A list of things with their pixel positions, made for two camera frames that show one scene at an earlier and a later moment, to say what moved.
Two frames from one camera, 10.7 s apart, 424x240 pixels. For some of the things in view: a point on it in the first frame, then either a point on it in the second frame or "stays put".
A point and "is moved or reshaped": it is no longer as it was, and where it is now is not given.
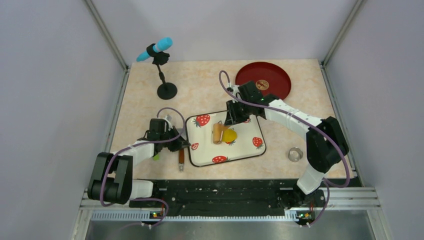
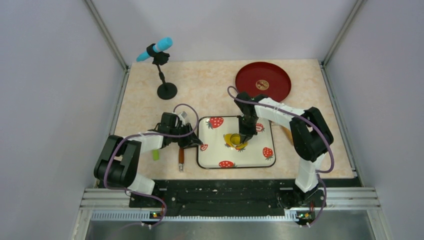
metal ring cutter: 295,154 -> 235,139
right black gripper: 232,117 -> 246,134
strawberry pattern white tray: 250,141 is moved or reshaped
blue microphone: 162,44 stays put
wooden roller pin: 217,131 -> 288,133
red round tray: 270,79 stays put
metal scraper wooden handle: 181,159 stays put
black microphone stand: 166,91 stays put
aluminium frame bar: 340,198 stays put
